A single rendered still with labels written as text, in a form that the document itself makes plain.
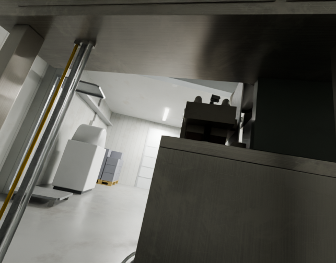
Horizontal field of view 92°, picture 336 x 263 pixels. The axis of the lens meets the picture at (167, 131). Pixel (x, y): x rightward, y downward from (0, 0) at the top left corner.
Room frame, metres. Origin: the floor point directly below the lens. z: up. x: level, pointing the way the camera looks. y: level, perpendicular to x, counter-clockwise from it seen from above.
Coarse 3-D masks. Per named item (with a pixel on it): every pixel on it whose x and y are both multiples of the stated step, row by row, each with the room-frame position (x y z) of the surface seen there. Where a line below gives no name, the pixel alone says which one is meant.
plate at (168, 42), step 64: (0, 0) 0.42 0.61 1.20; (64, 0) 0.37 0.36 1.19; (128, 0) 0.32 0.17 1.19; (192, 0) 0.29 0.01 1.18; (256, 0) 0.26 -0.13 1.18; (320, 0) 0.23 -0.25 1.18; (64, 64) 0.62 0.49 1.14; (128, 64) 0.53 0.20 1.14; (192, 64) 0.45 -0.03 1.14; (256, 64) 0.39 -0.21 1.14; (320, 64) 0.35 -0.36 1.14
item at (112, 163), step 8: (112, 152) 6.20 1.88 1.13; (120, 152) 6.22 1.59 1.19; (104, 160) 5.79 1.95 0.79; (112, 160) 5.81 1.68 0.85; (120, 160) 6.24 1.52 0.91; (104, 168) 5.80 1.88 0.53; (112, 168) 5.81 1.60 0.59; (120, 168) 6.72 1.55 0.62; (104, 176) 5.80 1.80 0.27; (112, 176) 5.82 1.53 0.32; (104, 184) 5.80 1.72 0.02; (112, 184) 6.37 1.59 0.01
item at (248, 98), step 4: (244, 84) 0.61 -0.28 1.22; (248, 84) 0.58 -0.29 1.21; (244, 88) 0.63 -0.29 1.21; (248, 88) 0.61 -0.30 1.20; (252, 88) 0.59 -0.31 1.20; (244, 92) 0.65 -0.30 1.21; (248, 92) 0.63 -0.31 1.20; (252, 92) 0.62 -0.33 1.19; (244, 96) 0.67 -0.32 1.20; (248, 96) 0.65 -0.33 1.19; (252, 96) 0.64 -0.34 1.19; (244, 100) 0.70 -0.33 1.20; (248, 100) 0.69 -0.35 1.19; (252, 100) 0.68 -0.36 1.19; (244, 104) 0.73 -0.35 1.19; (248, 104) 0.72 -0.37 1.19; (252, 104) 0.73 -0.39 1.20; (244, 108) 0.77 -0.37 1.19; (248, 108) 0.77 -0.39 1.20
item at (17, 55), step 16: (16, 32) 0.44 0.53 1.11; (32, 32) 0.45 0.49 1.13; (16, 48) 0.43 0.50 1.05; (32, 48) 0.47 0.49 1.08; (0, 64) 0.43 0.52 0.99; (16, 64) 0.45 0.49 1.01; (32, 64) 0.49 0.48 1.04; (0, 80) 0.43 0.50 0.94; (16, 80) 0.47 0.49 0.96; (0, 96) 0.45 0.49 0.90; (16, 96) 0.48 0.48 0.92; (0, 112) 0.47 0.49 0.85; (0, 128) 0.48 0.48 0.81
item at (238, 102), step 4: (240, 88) 0.61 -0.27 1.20; (240, 92) 0.60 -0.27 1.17; (240, 96) 0.59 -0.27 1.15; (236, 100) 0.67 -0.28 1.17; (240, 100) 0.59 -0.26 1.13; (236, 104) 0.66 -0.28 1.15; (240, 104) 0.58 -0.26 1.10; (240, 108) 0.58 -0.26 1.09; (236, 112) 0.64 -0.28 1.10; (240, 112) 0.58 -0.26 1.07; (236, 116) 0.64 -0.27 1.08; (240, 116) 0.58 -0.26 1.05; (240, 120) 0.58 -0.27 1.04
